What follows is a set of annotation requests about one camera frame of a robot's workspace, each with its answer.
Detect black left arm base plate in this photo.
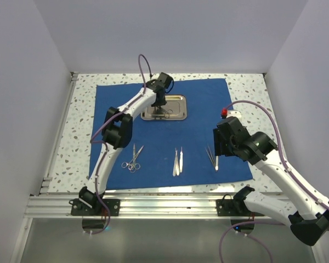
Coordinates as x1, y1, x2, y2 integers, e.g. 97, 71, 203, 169
69, 198, 121, 216

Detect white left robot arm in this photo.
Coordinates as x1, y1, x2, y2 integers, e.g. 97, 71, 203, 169
79, 72, 174, 215

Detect steel surgical scissors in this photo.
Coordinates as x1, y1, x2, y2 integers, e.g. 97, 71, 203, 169
121, 145, 144, 173
128, 144, 140, 173

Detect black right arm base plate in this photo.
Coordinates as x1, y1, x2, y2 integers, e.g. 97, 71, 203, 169
215, 194, 264, 217

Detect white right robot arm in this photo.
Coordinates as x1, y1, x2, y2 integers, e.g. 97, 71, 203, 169
213, 109, 329, 246

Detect blue surgical drape cloth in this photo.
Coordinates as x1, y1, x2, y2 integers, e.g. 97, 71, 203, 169
87, 78, 253, 190

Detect aluminium front rail frame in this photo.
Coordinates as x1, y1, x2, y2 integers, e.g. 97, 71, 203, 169
24, 193, 314, 220

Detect steel instrument tray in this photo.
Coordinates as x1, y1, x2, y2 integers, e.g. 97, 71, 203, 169
140, 95, 188, 121

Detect aluminium left side rail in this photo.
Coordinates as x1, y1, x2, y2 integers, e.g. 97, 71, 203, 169
37, 72, 79, 196

